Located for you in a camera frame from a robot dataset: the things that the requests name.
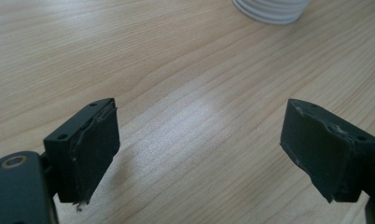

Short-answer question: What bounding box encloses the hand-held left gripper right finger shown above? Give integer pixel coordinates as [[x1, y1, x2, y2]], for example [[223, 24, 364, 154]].
[[279, 98, 375, 204]]

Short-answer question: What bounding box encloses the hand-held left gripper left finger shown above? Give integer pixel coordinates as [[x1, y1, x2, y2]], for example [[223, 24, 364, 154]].
[[43, 97, 121, 213]]

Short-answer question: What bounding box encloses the white paper cup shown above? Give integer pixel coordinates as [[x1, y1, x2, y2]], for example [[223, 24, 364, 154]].
[[231, 0, 312, 25]]

